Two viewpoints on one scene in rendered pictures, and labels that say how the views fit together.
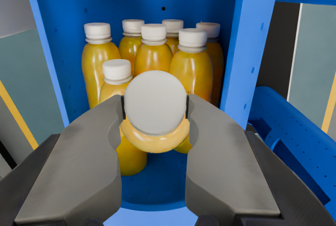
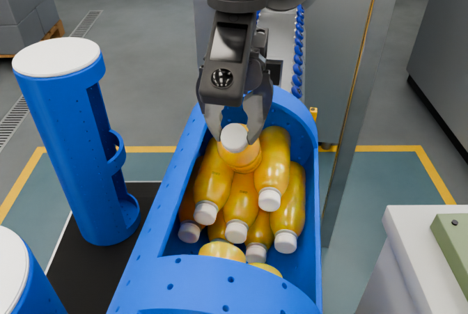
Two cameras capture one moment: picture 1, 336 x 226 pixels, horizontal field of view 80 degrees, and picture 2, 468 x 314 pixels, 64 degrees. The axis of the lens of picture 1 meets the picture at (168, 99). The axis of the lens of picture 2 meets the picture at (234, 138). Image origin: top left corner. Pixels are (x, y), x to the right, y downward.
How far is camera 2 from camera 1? 42 cm
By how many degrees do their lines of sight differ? 23
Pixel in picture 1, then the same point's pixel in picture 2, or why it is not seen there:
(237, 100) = (188, 150)
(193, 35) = (205, 209)
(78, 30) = (303, 248)
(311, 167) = (88, 123)
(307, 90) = (32, 232)
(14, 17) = (375, 285)
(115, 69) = (268, 195)
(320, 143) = (67, 147)
